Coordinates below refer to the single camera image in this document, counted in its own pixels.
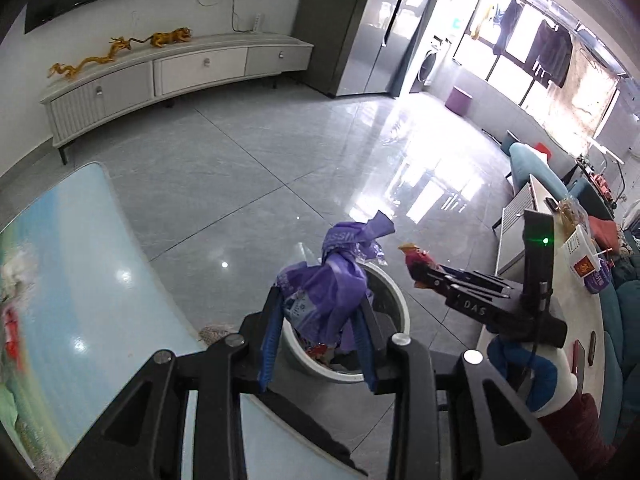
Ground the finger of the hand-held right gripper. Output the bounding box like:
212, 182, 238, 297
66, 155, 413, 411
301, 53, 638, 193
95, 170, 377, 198
414, 272, 513, 302
440, 266, 523, 288

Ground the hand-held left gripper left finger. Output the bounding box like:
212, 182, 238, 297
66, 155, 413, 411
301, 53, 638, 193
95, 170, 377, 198
55, 285, 286, 480

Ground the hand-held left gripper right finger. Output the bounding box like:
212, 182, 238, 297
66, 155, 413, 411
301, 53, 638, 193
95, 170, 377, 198
350, 305, 586, 480

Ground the white round trash bin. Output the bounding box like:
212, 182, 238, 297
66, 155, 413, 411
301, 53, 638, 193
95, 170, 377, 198
280, 242, 412, 385

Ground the small red wrapper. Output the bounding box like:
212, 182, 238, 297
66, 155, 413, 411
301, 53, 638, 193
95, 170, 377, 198
397, 243, 442, 289

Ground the knotted purple plastic bag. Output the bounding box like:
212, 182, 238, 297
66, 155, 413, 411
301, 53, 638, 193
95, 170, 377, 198
276, 210, 396, 349

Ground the person's right forearm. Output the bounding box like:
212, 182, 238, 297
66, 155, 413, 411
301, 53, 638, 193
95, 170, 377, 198
537, 392, 622, 476

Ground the person's right hand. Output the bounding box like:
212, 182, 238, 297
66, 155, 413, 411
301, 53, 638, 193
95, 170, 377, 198
487, 335, 581, 414

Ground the brown furry slipper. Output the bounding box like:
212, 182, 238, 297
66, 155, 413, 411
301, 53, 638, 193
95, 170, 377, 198
199, 324, 239, 347

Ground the white coffee table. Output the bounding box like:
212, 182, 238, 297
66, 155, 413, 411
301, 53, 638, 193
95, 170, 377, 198
475, 172, 611, 411

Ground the orange white cigarette pack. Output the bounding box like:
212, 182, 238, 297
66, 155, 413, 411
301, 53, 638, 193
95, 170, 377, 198
562, 225, 601, 281

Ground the purple pack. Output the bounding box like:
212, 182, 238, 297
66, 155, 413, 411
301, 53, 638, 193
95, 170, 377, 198
582, 257, 614, 295

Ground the clear snack bag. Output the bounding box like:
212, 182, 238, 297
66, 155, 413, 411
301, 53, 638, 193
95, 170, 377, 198
557, 199, 589, 236

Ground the red cushion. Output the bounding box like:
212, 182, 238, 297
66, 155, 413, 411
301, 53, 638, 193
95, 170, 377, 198
587, 215, 624, 249

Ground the teal sofa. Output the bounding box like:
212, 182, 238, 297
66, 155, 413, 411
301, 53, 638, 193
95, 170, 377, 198
507, 142, 640, 447

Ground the purple stool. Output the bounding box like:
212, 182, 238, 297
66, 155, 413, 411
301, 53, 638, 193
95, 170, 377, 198
446, 86, 474, 114

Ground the beige hanging blanket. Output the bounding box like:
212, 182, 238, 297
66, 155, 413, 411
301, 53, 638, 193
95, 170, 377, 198
537, 47, 621, 147

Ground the landscape print table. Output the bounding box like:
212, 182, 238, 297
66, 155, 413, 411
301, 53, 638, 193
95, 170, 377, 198
0, 161, 371, 480

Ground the white washing machine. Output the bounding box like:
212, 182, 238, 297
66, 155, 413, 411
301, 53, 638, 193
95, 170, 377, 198
410, 35, 454, 95

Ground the large dark hanging garment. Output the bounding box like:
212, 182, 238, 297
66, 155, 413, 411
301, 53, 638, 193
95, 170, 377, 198
527, 22, 574, 89

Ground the yellow hanging garment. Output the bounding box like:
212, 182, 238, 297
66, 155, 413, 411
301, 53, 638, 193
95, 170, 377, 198
470, 5, 494, 41

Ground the red snack wrapper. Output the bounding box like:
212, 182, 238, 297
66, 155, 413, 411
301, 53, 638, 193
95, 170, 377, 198
2, 307, 24, 362

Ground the green paper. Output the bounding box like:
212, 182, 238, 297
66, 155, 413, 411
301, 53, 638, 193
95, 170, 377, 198
0, 385, 22, 427

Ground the fluffy white tissue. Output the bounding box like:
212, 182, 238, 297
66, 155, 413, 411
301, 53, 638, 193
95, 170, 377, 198
0, 247, 31, 302

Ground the grey double door fridge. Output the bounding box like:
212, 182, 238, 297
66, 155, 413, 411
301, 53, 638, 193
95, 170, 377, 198
292, 0, 437, 99

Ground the white television cabinet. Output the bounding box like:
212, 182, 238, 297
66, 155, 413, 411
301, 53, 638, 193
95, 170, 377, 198
40, 31, 315, 165

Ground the yellow tiger figurine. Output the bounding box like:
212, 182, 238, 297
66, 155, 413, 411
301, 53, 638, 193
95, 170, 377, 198
150, 27, 195, 50

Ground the yellow dragon figurine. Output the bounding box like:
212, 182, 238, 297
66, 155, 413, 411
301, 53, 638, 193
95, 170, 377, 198
47, 36, 134, 81

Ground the black television cable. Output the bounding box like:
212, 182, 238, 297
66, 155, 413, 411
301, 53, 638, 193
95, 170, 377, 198
192, 0, 256, 34

